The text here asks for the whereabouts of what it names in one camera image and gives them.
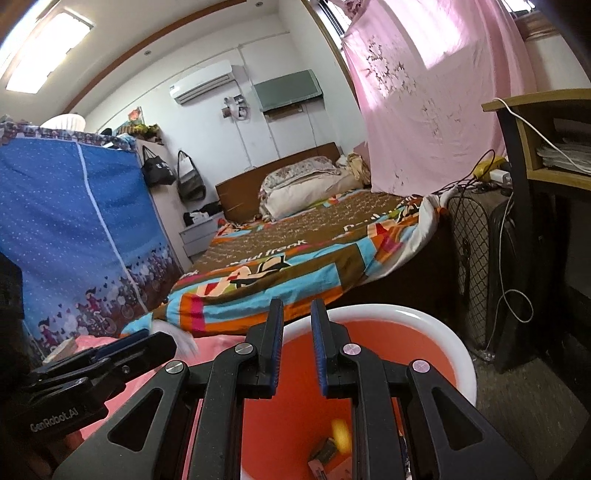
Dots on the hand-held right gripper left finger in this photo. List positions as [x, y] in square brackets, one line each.
[277, 346]

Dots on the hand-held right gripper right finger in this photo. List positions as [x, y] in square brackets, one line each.
[317, 350]

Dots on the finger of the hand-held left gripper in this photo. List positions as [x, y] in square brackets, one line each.
[147, 348]
[122, 340]

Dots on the orange bin with white rim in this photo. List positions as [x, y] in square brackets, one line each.
[392, 337]

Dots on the small yellow packet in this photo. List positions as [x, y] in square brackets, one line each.
[341, 431]

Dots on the white packet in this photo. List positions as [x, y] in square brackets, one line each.
[318, 467]

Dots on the beige tissue box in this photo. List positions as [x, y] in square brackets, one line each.
[60, 350]

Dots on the bed with colourful quilt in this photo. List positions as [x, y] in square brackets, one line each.
[300, 258]

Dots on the grey nightstand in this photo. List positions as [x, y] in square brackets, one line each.
[201, 240]

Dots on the blue fabric wardrobe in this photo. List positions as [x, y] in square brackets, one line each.
[78, 221]

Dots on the white wardrobe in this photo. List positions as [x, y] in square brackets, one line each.
[161, 212]

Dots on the black clothes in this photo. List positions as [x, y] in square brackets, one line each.
[203, 214]

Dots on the white pillow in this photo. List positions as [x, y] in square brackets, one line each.
[314, 196]

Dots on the brown wooden headboard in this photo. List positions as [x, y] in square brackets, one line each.
[240, 194]

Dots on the grey hanging bag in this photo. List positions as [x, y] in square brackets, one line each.
[190, 182]

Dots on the black hanging bag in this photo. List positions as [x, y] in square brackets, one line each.
[158, 170]

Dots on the floral pillow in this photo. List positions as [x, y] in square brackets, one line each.
[300, 170]

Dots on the black floor fan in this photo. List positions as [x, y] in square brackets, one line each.
[471, 258]

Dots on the yellowish crumpled cloth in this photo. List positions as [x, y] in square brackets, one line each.
[355, 168]

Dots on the colourful decorations pile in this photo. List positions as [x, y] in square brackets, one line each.
[143, 129]

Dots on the white slatted basket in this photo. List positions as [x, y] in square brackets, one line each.
[64, 122]

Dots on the yellow plug adapter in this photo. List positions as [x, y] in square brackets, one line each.
[487, 167]

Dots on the pink curtain cloth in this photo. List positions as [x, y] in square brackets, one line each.
[415, 115]

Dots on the white air conditioner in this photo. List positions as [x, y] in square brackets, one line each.
[201, 82]

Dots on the wooden desk shelf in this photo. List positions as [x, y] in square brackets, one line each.
[512, 138]

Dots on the rectangular ceiling light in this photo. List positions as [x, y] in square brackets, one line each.
[51, 50]

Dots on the stack of papers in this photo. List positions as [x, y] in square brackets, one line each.
[565, 152]

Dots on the window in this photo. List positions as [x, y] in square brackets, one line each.
[332, 16]

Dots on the wall hook with small items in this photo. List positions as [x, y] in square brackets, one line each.
[236, 108]

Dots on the wall television with green cover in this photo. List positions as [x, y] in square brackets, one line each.
[287, 90]

